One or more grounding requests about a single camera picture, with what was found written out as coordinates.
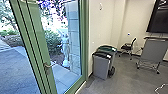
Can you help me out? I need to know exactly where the green framed glass door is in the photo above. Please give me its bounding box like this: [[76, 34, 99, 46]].
[[28, 0, 90, 94]]

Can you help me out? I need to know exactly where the green lid trash bin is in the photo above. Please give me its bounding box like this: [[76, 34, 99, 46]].
[[96, 45, 118, 76]]

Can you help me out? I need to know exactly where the grey stone pillar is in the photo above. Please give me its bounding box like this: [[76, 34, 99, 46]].
[[64, 1, 83, 76]]

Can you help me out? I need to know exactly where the green garden bush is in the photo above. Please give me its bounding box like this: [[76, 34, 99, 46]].
[[43, 29, 63, 56]]

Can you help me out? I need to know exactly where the small black chair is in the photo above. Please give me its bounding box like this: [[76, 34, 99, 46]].
[[119, 36, 138, 61]]

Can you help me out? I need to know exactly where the metal door handle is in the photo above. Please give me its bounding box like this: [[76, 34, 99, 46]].
[[43, 62, 53, 70]]

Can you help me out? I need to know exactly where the white wall switch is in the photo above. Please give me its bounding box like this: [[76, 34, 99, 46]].
[[98, 2, 104, 10]]

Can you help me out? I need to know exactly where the black wall screen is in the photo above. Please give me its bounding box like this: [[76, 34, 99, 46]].
[[146, 0, 168, 34]]

